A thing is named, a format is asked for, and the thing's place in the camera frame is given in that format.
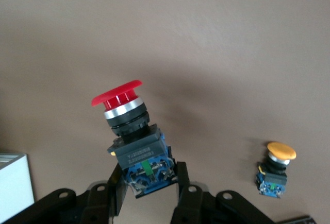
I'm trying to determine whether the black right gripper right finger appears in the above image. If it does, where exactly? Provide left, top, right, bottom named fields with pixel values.
left=170, top=161, right=215, bottom=224

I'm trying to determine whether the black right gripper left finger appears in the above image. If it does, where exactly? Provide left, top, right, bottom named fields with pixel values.
left=77, top=166, right=127, bottom=224

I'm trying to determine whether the red mushroom push button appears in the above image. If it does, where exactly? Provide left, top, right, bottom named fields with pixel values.
left=90, top=79, right=178, bottom=200

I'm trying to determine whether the white drawer cabinet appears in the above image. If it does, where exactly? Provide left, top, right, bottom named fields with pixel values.
left=0, top=151, right=36, bottom=208

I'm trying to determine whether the yellow mushroom push button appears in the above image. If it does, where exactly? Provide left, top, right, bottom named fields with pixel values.
left=255, top=141, right=297, bottom=199

